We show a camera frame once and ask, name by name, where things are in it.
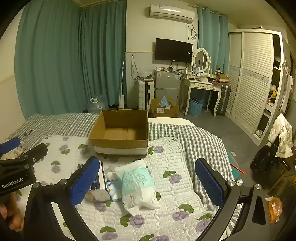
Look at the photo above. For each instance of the white oval mirror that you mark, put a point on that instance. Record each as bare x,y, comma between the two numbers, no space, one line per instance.
200,60

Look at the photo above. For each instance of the grey checked bed sheet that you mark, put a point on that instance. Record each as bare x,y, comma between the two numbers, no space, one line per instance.
196,139

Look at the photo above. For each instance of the clear water jug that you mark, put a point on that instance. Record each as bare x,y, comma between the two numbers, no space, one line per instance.
97,104

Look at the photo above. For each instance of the dark suitcase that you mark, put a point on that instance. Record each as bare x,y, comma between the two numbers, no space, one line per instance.
224,99

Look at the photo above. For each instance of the white louvered wardrobe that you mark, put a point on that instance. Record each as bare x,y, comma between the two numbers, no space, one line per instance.
252,81

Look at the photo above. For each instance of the white cotton wad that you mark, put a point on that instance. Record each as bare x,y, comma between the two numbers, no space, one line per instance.
110,173

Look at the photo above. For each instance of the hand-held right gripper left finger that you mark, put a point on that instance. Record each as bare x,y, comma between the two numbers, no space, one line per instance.
84,183

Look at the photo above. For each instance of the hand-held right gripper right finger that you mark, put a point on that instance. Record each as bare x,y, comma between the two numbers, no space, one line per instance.
209,185

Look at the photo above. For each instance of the small photo frame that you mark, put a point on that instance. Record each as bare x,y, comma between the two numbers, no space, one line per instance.
196,70

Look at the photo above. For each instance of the brown cardboard box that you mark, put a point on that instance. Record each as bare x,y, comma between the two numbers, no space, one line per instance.
120,141

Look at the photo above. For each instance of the dark blue tissue pack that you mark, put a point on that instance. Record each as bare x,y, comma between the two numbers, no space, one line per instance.
101,185

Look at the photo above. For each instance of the grey small fridge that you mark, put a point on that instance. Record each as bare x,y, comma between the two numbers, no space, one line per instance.
166,81

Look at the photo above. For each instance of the white thin pole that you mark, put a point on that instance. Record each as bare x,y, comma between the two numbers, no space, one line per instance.
121,97

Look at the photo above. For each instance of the white air conditioner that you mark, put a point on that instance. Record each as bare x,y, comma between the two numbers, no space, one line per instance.
171,11

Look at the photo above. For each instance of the white plastic bag teal print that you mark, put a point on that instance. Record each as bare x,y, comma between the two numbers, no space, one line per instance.
138,183

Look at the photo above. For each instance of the white dressing table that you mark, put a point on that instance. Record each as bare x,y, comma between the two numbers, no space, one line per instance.
201,86

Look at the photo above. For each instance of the blue plastic bag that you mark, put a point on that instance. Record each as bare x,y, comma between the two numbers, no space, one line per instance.
165,101

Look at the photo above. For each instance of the orange snack bag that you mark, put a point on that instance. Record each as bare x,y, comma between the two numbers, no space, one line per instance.
274,208

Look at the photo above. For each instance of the light blue soft pack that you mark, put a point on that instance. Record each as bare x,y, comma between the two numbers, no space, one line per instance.
114,190

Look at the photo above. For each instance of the white puffer jacket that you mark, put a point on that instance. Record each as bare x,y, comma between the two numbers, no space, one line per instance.
281,136

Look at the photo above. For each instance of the dark floral garment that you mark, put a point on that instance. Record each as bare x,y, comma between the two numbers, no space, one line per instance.
263,157

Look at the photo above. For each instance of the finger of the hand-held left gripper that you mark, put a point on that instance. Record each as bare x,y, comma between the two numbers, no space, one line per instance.
10,143
34,153

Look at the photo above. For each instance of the white floral quilted mat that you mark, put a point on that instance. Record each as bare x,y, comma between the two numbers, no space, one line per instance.
171,166

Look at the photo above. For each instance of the blue laundry basket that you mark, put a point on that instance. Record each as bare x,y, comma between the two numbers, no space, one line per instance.
195,107

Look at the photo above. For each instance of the person's left hand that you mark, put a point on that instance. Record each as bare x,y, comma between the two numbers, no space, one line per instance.
9,214

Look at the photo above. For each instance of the cardboard box with labels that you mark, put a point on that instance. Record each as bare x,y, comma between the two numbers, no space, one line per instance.
165,111

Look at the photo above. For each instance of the narrow teal curtain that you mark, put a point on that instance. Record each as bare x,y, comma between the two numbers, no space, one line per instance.
212,41

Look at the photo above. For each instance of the black wall television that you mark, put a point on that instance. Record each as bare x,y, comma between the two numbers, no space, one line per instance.
173,49

